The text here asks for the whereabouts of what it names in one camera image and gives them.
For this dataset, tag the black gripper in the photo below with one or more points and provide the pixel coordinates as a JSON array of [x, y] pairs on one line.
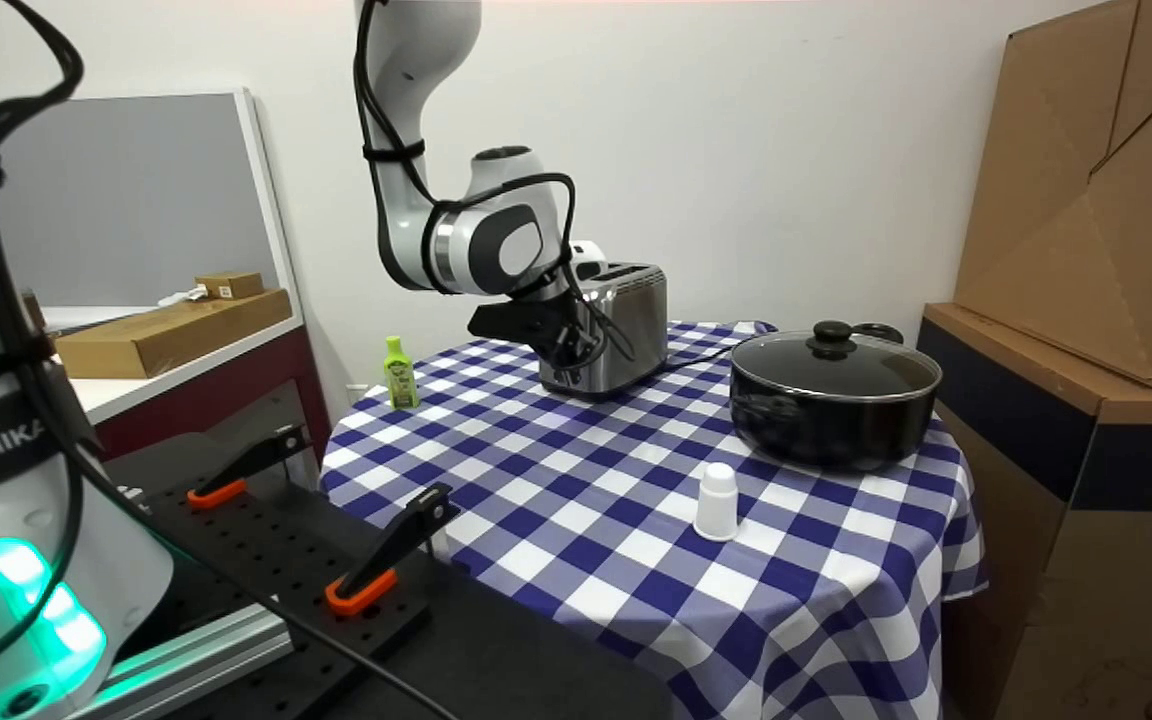
[[519, 320]]

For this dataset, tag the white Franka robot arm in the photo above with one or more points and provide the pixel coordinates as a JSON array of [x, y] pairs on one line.
[[429, 54]]

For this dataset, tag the silver two-slot toaster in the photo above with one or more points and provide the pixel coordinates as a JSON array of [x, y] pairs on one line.
[[634, 327]]

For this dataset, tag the small green bottle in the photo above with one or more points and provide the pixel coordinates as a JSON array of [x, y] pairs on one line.
[[400, 381]]

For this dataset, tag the blue white checkered tablecloth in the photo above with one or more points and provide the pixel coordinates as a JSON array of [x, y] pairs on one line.
[[577, 535]]

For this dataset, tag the small white bottle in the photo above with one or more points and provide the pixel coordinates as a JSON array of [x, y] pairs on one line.
[[719, 504]]

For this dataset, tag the black pot lid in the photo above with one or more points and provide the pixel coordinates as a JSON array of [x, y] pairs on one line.
[[832, 361]]

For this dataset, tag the black cooking pot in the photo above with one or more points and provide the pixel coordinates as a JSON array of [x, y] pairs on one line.
[[838, 427]]

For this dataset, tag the black orange clamp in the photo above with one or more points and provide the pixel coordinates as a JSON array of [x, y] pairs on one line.
[[247, 470], [390, 551]]

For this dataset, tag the black perforated mounting board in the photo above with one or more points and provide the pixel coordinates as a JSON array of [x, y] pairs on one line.
[[471, 663]]

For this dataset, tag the small wooden block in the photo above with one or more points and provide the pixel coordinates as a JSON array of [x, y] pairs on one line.
[[233, 284]]

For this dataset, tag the white side table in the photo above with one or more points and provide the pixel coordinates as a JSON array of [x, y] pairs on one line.
[[223, 381]]

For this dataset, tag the long wooden plank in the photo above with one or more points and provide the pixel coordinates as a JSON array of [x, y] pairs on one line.
[[169, 338]]

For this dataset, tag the grey panel board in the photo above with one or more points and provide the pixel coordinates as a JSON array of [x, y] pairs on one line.
[[121, 200]]

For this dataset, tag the cardboard box with dark band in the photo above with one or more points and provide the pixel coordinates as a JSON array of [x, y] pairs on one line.
[[1080, 535]]

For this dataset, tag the large plain cardboard box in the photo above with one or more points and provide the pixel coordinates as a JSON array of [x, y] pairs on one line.
[[1110, 186]]

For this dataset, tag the aluminium extrusion rail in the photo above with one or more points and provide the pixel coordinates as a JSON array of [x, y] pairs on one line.
[[189, 663]]

